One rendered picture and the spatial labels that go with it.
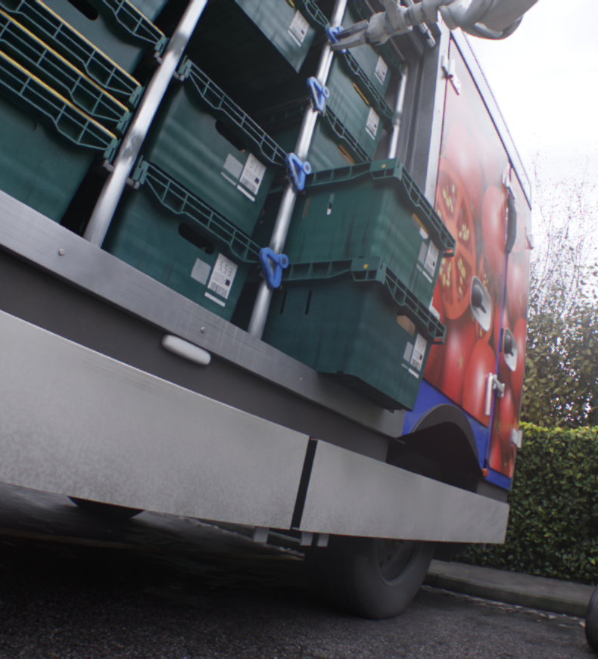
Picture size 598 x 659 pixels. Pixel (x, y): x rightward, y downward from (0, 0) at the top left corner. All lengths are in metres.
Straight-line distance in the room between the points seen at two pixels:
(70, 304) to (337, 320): 0.60
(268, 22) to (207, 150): 0.49
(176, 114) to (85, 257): 0.49
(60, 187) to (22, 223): 0.24
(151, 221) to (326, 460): 0.64
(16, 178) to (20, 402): 0.38
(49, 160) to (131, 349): 0.36
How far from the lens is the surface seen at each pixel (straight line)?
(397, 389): 1.25
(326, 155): 1.57
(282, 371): 1.03
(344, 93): 1.74
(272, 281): 1.20
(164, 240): 1.05
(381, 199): 1.24
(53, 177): 0.94
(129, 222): 1.00
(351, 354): 1.09
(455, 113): 2.18
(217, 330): 0.90
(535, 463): 3.61
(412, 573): 2.11
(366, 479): 1.37
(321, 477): 1.18
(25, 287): 0.73
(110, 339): 0.79
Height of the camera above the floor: 0.39
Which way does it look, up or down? 18 degrees up
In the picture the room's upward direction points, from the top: 13 degrees clockwise
